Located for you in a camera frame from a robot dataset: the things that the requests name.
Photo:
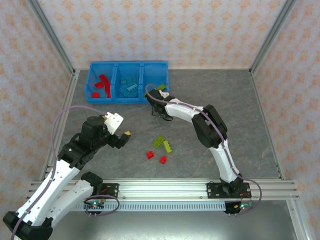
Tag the green two-by-four lego brick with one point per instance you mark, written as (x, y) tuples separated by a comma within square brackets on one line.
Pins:
[(167, 147), (161, 87), (158, 141)]

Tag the blue two-by-four lego brick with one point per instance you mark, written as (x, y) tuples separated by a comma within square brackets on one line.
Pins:
[(124, 91), (133, 94), (132, 87), (135, 80)]

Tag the blue two-by-two lego brick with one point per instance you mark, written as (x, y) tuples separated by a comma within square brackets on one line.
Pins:
[(123, 81)]

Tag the red two-by-four lego brick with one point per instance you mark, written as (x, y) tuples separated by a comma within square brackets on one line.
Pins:
[(107, 87), (103, 78), (98, 85)]

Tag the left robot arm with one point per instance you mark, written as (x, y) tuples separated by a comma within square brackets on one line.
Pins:
[(42, 195)]

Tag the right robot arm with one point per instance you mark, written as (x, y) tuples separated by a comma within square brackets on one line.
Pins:
[(220, 160)]

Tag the red two-by-two lego brick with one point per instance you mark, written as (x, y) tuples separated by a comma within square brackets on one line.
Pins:
[(150, 155), (163, 159)]

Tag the small electronics board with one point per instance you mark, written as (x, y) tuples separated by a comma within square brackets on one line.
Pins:
[(243, 206), (95, 205)]

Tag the aluminium table side rail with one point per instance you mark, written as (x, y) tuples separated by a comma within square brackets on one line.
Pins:
[(62, 120), (266, 120)]

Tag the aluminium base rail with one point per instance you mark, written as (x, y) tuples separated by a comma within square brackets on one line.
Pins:
[(162, 188)]

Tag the grey metal base plate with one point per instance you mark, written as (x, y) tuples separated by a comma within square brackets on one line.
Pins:
[(162, 226)]

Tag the aluminium frame post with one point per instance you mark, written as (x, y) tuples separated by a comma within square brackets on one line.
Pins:
[(50, 35), (275, 35)]

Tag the short aluminium frame rail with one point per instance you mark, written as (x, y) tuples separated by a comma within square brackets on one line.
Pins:
[(300, 220)]

